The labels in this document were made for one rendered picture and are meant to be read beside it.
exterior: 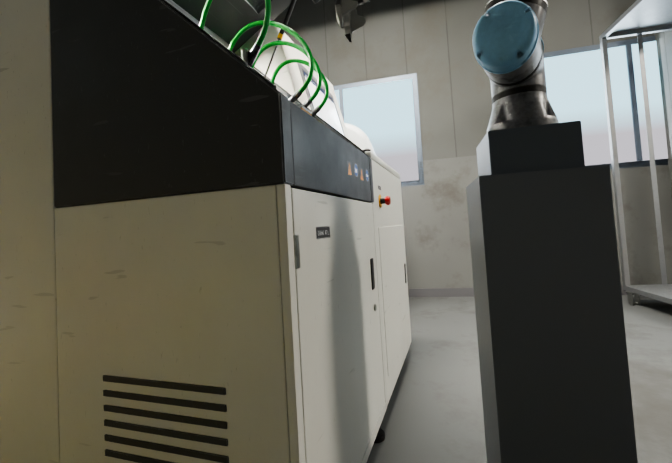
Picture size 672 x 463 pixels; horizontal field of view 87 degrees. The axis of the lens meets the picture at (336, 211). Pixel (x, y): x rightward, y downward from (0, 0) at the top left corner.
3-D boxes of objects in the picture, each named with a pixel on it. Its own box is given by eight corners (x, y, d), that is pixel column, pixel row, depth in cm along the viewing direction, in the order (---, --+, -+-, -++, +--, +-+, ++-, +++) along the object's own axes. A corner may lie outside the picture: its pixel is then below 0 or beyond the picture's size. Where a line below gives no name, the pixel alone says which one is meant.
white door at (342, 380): (315, 587, 60) (294, 186, 63) (303, 583, 61) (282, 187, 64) (387, 401, 121) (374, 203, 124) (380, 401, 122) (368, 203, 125)
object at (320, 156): (294, 185, 65) (290, 99, 66) (273, 187, 66) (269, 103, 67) (371, 201, 124) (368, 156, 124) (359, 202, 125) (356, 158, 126)
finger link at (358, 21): (366, 38, 97) (362, 1, 95) (346, 42, 99) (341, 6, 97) (369, 39, 100) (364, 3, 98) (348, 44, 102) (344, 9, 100)
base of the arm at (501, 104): (546, 139, 89) (543, 100, 90) (570, 122, 75) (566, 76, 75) (482, 145, 93) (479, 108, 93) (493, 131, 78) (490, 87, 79)
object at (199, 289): (309, 669, 57) (284, 183, 61) (60, 575, 76) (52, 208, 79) (388, 427, 124) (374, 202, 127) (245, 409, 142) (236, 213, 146)
